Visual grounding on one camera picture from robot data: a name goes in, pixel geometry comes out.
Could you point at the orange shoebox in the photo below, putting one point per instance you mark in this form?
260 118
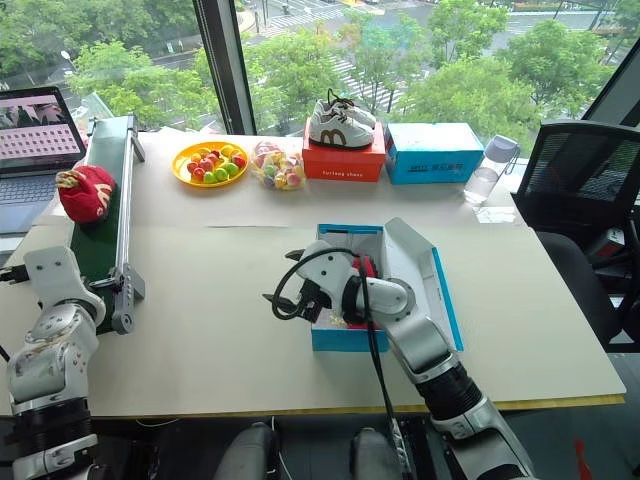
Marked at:
342 162

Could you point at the white sneakers pair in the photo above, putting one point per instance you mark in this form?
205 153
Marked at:
340 131

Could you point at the open blue shoebox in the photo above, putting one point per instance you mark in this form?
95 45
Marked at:
415 270

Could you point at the green toy fruit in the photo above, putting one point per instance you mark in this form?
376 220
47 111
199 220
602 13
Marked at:
231 169
220 175

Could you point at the black window post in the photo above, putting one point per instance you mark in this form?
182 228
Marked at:
225 65

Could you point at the red toy fruit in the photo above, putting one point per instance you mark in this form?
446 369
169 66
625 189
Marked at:
239 161

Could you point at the closed blue shoebox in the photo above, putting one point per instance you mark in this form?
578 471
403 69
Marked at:
432 150

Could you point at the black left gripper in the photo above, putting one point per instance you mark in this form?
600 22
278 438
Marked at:
12 276

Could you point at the red shoe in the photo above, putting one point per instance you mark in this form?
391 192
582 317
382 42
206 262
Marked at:
367 265

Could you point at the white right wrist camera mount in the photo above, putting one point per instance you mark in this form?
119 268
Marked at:
324 265

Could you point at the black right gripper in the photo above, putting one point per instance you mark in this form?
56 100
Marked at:
314 301

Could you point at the clear bag of colourful candy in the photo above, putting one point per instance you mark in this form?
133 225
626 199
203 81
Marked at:
277 167

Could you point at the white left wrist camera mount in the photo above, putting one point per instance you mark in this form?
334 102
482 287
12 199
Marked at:
52 270

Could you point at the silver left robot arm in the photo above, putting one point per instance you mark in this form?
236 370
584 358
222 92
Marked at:
50 350

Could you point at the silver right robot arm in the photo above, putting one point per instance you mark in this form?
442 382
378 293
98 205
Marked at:
417 332

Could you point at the laptop computer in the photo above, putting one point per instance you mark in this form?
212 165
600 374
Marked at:
35 145

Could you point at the black office chair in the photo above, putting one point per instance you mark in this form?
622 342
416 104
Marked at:
580 170

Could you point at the clear water bottle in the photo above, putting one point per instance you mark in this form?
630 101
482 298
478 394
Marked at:
482 180

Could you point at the white shoe with brown print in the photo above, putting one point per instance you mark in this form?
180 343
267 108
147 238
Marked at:
365 116

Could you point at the green conveyor belt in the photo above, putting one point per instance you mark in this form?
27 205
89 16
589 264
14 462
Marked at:
102 225

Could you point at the yellow plate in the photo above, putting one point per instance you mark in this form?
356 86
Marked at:
182 172

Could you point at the dark grey rounded shape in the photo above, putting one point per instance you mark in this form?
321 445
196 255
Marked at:
375 452
247 450

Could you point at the slanted black window frame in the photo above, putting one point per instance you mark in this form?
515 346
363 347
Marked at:
612 90

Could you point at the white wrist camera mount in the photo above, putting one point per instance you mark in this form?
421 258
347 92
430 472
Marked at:
324 265
52 270

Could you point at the red plush hat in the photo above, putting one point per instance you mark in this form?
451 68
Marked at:
87 192

